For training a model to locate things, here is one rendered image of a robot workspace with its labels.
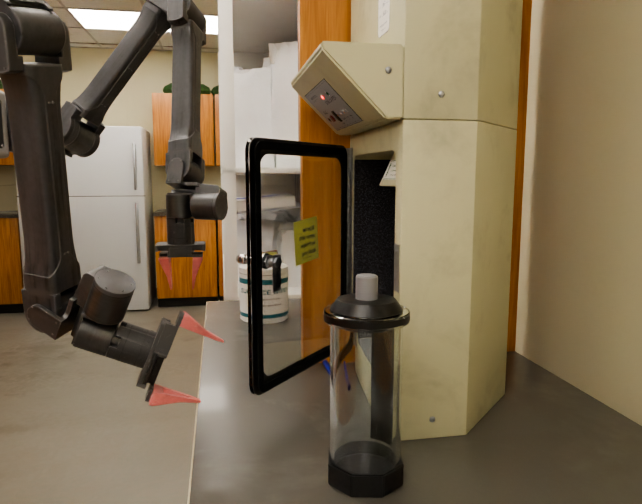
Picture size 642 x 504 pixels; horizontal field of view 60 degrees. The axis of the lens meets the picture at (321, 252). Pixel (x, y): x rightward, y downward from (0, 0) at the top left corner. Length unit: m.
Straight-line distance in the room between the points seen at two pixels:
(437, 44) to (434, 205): 0.22
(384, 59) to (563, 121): 0.54
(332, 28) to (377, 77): 0.40
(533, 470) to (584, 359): 0.40
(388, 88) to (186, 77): 0.61
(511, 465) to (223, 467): 0.39
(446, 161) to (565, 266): 0.49
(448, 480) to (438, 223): 0.35
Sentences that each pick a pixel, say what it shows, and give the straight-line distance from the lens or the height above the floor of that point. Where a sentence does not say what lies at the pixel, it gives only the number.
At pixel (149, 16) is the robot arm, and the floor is 1.69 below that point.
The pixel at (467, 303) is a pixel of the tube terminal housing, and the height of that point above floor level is 1.15.
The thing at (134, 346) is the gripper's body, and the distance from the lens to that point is 0.87.
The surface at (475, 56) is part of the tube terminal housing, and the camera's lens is 0.85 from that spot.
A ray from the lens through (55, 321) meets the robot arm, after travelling 0.88.
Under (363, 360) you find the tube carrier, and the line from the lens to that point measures 0.68.
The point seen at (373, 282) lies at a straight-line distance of 0.69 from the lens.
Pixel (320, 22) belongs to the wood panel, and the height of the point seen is 1.63.
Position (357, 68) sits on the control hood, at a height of 1.48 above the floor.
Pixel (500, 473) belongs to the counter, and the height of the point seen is 0.94.
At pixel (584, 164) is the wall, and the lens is 1.18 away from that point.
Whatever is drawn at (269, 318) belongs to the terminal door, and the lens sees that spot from 0.90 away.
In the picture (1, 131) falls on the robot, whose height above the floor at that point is 1.43.
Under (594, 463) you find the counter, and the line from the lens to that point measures 0.91.
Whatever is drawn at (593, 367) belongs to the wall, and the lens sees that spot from 1.19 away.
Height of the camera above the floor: 1.33
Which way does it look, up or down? 8 degrees down
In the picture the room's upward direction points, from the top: straight up
